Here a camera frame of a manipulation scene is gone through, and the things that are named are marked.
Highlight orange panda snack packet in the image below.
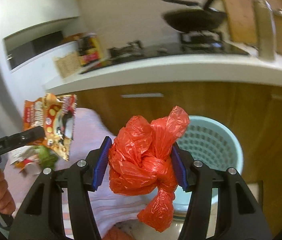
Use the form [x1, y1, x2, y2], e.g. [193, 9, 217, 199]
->
[23, 93, 77, 161]

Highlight red plastic bag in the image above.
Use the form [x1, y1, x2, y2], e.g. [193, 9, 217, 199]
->
[108, 106, 190, 232]

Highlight orange paper cup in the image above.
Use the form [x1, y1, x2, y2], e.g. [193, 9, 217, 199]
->
[14, 155, 42, 177]

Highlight light blue perforated trash basket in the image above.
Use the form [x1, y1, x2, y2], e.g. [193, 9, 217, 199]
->
[172, 115, 244, 218]

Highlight white kitchen countertop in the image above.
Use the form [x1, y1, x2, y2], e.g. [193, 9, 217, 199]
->
[44, 54, 282, 94]

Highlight green leafy vegetable scraps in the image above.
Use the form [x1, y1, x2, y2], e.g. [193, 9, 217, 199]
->
[34, 146, 59, 170]

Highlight wooden cabinet door right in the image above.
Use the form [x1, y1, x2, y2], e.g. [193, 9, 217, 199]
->
[230, 83, 282, 235]

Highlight wooden cabinet door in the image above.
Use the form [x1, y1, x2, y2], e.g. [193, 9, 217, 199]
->
[76, 82, 236, 134]
[230, 83, 282, 235]

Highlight beige woven basket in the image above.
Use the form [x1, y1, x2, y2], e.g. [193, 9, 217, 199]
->
[54, 52, 81, 79]

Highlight wooden cabinet door left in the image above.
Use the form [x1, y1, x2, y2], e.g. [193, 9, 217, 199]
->
[76, 82, 236, 134]

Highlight dark sauce bottle red label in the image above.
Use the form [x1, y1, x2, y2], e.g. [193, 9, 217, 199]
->
[77, 33, 103, 67]

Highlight black gas stove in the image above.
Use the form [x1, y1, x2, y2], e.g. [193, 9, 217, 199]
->
[80, 31, 249, 74]

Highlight black frying pan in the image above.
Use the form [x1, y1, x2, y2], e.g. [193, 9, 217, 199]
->
[162, 0, 227, 33]

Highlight wooden cutting board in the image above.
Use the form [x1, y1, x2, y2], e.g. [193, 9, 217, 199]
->
[222, 0, 257, 45]

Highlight silver cabinet handle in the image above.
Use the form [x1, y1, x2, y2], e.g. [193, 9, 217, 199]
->
[120, 93, 164, 99]

